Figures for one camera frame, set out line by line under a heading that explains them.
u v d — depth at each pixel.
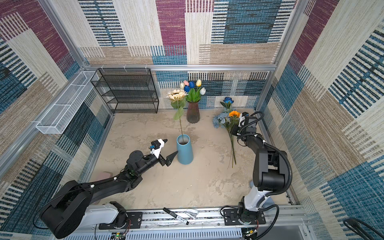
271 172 0.48
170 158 0.72
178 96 0.68
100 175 0.87
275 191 0.50
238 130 0.85
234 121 0.96
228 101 1.08
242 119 0.87
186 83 0.95
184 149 0.78
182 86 0.92
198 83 0.94
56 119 0.71
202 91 0.93
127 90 1.12
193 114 1.05
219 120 1.08
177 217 0.74
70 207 0.42
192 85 0.94
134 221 0.73
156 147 0.65
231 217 0.73
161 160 0.71
